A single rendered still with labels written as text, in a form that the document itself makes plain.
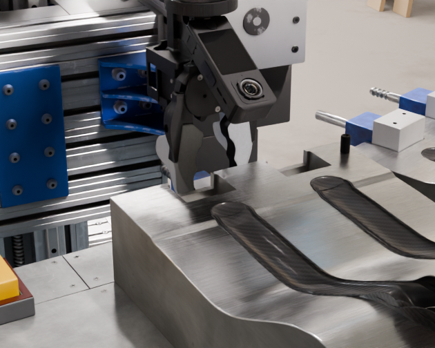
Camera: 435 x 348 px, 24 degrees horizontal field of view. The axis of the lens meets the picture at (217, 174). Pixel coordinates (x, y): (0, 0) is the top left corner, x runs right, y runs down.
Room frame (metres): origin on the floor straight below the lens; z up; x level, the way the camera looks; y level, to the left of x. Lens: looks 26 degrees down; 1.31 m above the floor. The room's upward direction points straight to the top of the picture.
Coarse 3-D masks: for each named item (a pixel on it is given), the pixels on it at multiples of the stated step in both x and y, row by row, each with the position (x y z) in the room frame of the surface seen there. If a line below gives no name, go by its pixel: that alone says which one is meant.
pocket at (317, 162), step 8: (304, 152) 0.93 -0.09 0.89; (304, 160) 0.92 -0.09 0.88; (312, 160) 0.92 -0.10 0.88; (320, 160) 0.91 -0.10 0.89; (280, 168) 0.91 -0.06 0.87; (288, 168) 0.91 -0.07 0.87; (296, 168) 0.92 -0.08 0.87; (304, 168) 0.92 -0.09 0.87; (312, 168) 0.92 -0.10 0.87; (288, 176) 0.91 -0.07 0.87
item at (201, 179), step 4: (160, 168) 1.01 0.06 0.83; (164, 168) 1.01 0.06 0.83; (164, 172) 1.01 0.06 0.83; (168, 172) 1.00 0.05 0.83; (200, 172) 0.98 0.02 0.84; (204, 172) 0.98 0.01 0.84; (168, 176) 0.99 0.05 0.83; (196, 176) 0.97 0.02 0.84; (200, 176) 0.97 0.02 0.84; (204, 176) 0.97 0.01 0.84; (208, 176) 0.97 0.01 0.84; (196, 180) 0.93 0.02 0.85; (200, 180) 0.93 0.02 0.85; (204, 180) 0.93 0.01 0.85; (208, 180) 0.93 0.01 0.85; (172, 184) 0.96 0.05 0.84; (196, 184) 0.92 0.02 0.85; (200, 184) 0.92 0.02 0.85; (204, 184) 0.92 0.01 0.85; (208, 184) 0.92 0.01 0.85; (172, 188) 0.96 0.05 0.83; (196, 188) 0.91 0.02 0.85
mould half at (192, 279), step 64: (256, 192) 0.83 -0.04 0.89; (384, 192) 0.84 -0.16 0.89; (128, 256) 0.79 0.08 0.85; (192, 256) 0.72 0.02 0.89; (320, 256) 0.72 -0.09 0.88; (384, 256) 0.72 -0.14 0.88; (192, 320) 0.68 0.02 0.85; (256, 320) 0.60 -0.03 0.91; (320, 320) 0.56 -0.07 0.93; (384, 320) 0.55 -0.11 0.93
